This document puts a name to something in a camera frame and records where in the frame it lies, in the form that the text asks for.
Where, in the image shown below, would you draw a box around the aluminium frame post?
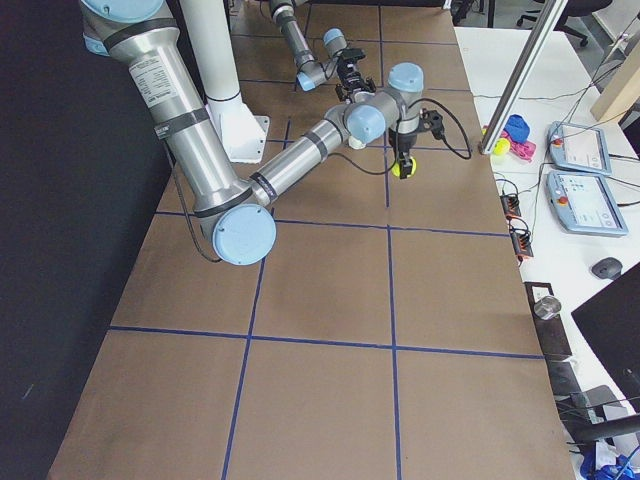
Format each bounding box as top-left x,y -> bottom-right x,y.
479,0 -> 568,155

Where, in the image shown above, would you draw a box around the black computer mouse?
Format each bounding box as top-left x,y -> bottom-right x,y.
591,257 -> 623,280

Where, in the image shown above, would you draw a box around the white tennis ball can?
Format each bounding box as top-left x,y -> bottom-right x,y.
348,136 -> 367,150

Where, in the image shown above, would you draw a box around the upper teach pendant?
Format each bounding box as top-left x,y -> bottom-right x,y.
547,121 -> 612,176

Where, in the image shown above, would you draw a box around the lower teach pendant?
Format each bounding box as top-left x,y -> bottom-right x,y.
546,170 -> 628,237

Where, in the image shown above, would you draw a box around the yellow ball by post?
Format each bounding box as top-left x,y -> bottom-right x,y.
492,137 -> 512,157

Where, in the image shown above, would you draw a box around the teach pendant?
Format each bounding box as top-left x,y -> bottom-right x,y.
547,121 -> 612,176
546,170 -> 628,237

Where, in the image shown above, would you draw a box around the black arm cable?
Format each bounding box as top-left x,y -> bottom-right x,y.
329,97 -> 474,176

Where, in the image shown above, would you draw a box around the metal cup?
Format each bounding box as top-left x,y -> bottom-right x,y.
533,295 -> 562,320

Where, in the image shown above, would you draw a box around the black monitor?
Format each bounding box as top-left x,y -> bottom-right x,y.
572,265 -> 639,411

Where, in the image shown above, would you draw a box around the blue cloth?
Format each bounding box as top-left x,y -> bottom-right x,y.
504,114 -> 530,144

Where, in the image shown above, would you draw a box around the orange black connector block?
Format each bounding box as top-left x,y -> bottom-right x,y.
500,193 -> 522,219

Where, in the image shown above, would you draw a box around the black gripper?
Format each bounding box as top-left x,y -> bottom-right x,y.
335,62 -> 377,104
389,129 -> 418,176

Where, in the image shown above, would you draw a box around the yellow Wilson tennis ball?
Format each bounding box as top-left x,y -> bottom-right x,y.
391,157 -> 417,180

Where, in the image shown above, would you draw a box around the pink cloth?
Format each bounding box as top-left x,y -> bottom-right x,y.
501,131 -> 537,163

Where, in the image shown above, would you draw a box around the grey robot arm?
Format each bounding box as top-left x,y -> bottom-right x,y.
80,1 -> 424,265
269,0 -> 377,103

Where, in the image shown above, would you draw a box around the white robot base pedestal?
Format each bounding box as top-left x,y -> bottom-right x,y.
180,0 -> 270,164

